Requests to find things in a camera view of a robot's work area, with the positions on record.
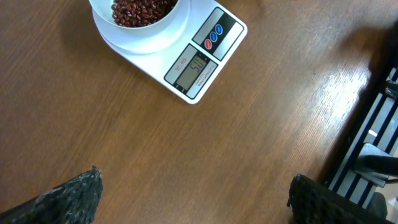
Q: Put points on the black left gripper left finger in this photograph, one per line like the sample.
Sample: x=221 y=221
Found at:
x=73 y=202

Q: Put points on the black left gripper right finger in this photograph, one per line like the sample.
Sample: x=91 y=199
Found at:
x=312 y=202

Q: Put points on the white digital kitchen scale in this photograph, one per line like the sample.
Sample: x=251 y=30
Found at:
x=187 y=55

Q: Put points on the white round bowl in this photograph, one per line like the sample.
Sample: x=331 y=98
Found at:
x=103 y=9

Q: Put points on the red beans in bowl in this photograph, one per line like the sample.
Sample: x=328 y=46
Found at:
x=140 y=13

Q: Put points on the aluminium frame rail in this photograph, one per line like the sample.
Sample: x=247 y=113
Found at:
x=366 y=173

